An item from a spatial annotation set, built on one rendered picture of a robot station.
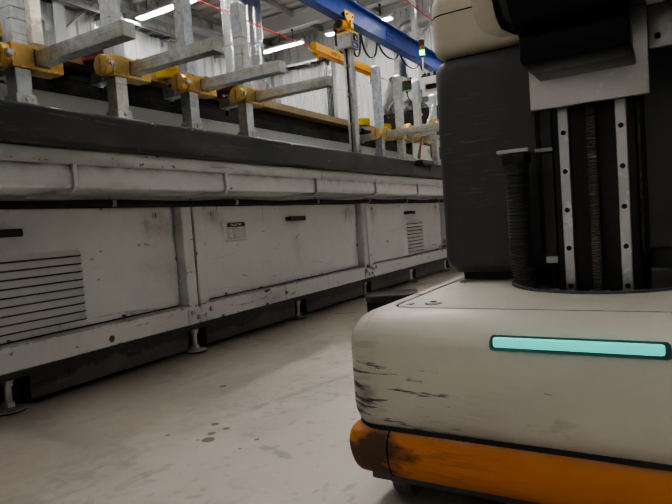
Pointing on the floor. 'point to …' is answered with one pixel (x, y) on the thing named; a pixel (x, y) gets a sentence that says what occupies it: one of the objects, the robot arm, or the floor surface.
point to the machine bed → (186, 256)
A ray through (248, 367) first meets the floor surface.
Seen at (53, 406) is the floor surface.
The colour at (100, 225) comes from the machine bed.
